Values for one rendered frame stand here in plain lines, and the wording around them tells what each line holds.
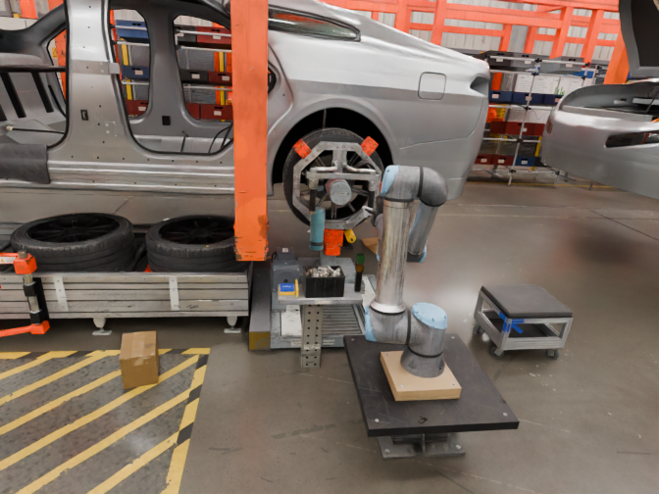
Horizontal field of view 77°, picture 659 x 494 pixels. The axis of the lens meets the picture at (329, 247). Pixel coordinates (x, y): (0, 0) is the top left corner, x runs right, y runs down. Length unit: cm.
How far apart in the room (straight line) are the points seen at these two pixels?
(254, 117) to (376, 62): 92
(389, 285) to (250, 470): 93
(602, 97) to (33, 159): 527
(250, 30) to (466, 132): 151
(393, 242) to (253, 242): 92
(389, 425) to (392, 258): 63
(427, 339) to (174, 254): 154
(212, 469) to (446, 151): 223
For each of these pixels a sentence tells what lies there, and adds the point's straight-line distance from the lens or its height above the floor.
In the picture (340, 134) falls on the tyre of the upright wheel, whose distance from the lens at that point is 263.
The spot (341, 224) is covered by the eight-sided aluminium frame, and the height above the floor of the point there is 61.
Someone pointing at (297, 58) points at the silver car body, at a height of 157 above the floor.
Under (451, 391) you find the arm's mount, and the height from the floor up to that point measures 34.
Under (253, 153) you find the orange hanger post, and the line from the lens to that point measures 216.
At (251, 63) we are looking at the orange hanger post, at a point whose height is 152.
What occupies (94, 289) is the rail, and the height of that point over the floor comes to 30.
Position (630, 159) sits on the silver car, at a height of 103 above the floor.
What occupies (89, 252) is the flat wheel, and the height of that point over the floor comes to 46.
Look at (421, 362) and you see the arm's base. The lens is 185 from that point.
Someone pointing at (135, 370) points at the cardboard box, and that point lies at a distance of 232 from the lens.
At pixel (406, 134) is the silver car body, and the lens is 280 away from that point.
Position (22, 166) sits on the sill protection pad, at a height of 89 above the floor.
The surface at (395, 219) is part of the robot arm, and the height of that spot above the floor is 100.
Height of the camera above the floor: 149
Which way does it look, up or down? 22 degrees down
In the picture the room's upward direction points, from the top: 4 degrees clockwise
